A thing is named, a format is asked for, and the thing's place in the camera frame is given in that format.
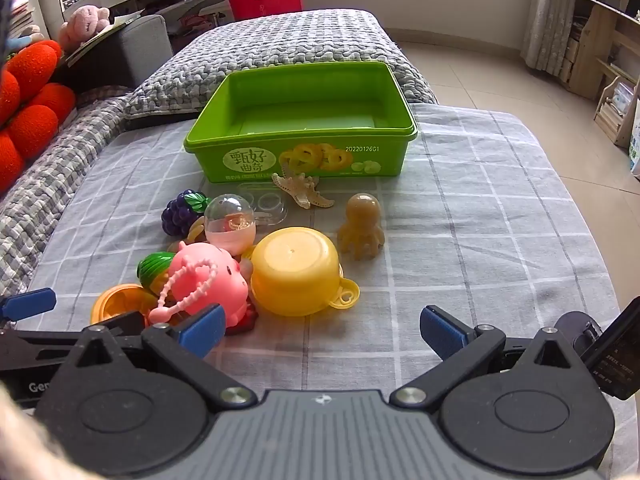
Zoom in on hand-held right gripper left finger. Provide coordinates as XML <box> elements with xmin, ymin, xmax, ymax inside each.
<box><xmin>60</xmin><ymin>304</ymin><xmax>258</xmax><ymax>408</ymax></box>

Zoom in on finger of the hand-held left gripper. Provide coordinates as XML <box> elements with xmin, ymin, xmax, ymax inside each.
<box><xmin>100</xmin><ymin>310</ymin><xmax>158</xmax><ymax>336</ymax></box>
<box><xmin>0</xmin><ymin>287</ymin><xmax>57</xmax><ymax>322</ymax></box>

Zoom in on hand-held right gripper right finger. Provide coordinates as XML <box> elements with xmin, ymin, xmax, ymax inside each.
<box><xmin>389</xmin><ymin>305</ymin><xmax>583</xmax><ymax>408</ymax></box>

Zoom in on orange toy fruit slice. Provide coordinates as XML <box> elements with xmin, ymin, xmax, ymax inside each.
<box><xmin>90</xmin><ymin>284</ymin><xmax>158</xmax><ymax>326</ymax></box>

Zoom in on yellow green toy corn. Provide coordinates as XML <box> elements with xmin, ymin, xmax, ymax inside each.
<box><xmin>138</xmin><ymin>252</ymin><xmax>176</xmax><ymax>295</ymax></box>

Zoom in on pink pig toy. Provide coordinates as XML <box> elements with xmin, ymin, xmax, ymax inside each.
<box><xmin>148</xmin><ymin>241</ymin><xmax>258</xmax><ymax>336</ymax></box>

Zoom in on yellow toy banana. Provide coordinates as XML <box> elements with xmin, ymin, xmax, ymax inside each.
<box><xmin>250</xmin><ymin>227</ymin><xmax>361</xmax><ymax>317</ymax></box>

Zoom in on clear pink capsule ball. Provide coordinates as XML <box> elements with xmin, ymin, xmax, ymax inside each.
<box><xmin>204</xmin><ymin>194</ymin><xmax>257</xmax><ymax>251</ymax></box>

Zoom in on purple toy grapes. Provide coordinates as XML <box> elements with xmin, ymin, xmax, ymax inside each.
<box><xmin>161</xmin><ymin>189</ymin><xmax>212</xmax><ymax>237</ymax></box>

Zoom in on tan octopus toy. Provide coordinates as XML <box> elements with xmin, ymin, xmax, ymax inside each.
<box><xmin>336</xmin><ymin>193</ymin><xmax>387</xmax><ymax>263</ymax></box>

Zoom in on clear contact lens case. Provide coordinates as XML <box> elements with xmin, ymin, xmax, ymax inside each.
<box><xmin>235</xmin><ymin>185</ymin><xmax>291</xmax><ymax>226</ymax></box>

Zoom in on dried beige starfish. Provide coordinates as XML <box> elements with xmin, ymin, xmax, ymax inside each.
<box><xmin>271</xmin><ymin>171</ymin><xmax>335</xmax><ymax>209</ymax></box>

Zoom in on green plastic box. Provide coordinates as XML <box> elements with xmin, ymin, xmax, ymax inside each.
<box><xmin>183</xmin><ymin>62</ymin><xmax>419</xmax><ymax>184</ymax></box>

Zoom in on beige fuzzy clothing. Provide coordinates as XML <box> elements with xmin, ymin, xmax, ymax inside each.
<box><xmin>0</xmin><ymin>382</ymin><xmax>68</xmax><ymax>480</ymax></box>

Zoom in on grey patchwork sofa cover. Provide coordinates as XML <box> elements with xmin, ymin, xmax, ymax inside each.
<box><xmin>0</xmin><ymin>85</ymin><xmax>132</xmax><ymax>296</ymax></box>

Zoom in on grey checked bedsheet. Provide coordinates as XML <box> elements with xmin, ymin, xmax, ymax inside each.
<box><xmin>0</xmin><ymin>102</ymin><xmax>640</xmax><ymax>480</ymax></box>

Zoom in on red orange plush cushion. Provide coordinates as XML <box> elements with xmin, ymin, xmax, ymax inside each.
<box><xmin>0</xmin><ymin>40</ymin><xmax>77</xmax><ymax>193</ymax></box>

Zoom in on white printed bag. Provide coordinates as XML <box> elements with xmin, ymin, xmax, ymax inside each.
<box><xmin>629</xmin><ymin>110</ymin><xmax>640</xmax><ymax>176</ymax></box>

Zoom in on open book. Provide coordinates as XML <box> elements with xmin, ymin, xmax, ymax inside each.
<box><xmin>65</xmin><ymin>10</ymin><xmax>146</xmax><ymax>68</ymax></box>

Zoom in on grey sofa armrest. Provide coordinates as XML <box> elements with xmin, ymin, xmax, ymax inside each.
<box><xmin>50</xmin><ymin>14</ymin><xmax>174</xmax><ymax>92</ymax></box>

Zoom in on pink plush toy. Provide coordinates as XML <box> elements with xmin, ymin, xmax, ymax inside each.
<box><xmin>59</xmin><ymin>5</ymin><xmax>112</xmax><ymax>51</ymax></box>

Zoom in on grey quilted mattress cover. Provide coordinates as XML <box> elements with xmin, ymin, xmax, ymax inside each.
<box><xmin>122</xmin><ymin>9</ymin><xmax>441</xmax><ymax>128</ymax></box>

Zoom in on red plastic chair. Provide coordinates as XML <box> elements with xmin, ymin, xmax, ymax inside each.
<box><xmin>229</xmin><ymin>0</ymin><xmax>304</xmax><ymax>23</ymax></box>

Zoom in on grey patterned curtain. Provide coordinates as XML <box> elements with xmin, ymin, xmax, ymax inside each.
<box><xmin>522</xmin><ymin>0</ymin><xmax>583</xmax><ymax>78</ymax></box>

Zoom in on wooden shelf desk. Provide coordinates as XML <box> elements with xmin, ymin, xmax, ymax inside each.
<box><xmin>560</xmin><ymin>0</ymin><xmax>640</xmax><ymax>148</ymax></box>

